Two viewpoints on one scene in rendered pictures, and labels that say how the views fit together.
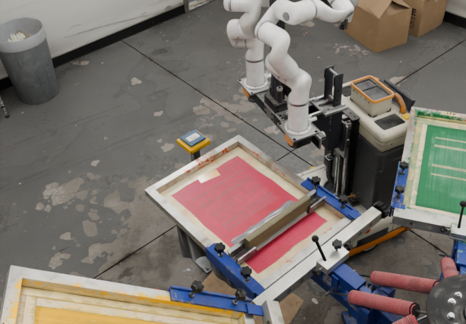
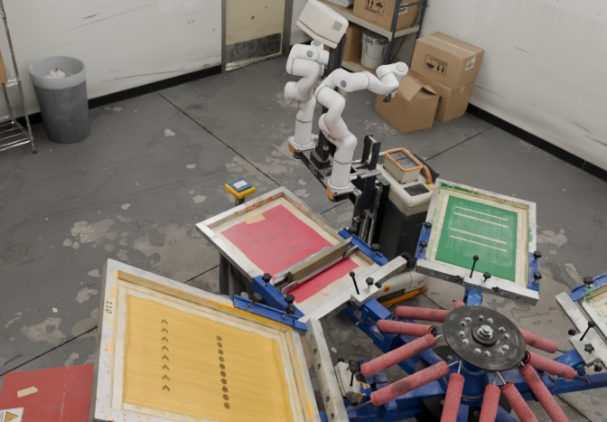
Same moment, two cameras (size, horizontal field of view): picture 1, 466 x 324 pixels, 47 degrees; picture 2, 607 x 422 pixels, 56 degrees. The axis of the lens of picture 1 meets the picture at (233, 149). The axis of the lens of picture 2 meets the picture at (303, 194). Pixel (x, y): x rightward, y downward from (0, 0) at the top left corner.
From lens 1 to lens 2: 0.55 m
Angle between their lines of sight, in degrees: 8
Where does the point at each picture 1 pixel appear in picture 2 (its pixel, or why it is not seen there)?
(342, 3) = (389, 79)
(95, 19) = (133, 68)
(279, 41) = (336, 104)
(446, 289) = (459, 314)
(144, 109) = (177, 160)
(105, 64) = (138, 112)
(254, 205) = (295, 248)
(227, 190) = (271, 232)
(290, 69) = (340, 129)
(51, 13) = (91, 55)
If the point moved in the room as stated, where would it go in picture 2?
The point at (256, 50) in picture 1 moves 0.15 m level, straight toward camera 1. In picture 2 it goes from (308, 111) to (308, 125)
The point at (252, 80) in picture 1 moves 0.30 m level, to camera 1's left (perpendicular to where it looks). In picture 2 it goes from (300, 138) to (247, 136)
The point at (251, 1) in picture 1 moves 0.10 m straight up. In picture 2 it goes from (311, 68) to (312, 49)
